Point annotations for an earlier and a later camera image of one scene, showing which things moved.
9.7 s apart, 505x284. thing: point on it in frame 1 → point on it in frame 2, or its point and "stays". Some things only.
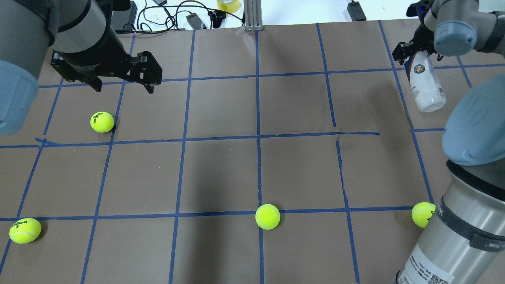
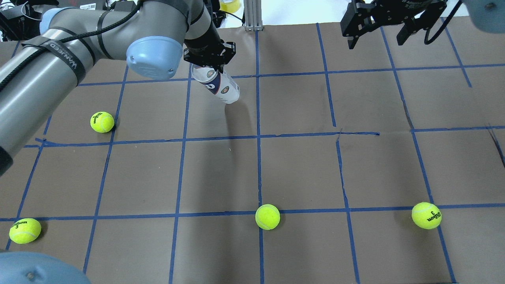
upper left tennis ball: (102, 122) stays
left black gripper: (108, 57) → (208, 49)
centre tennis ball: (267, 216) stays
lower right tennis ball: (421, 213) stays
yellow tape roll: (229, 6) stays
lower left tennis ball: (25, 230) stays
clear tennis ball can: (429, 94) → (221, 85)
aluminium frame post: (252, 10) stays
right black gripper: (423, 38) → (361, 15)
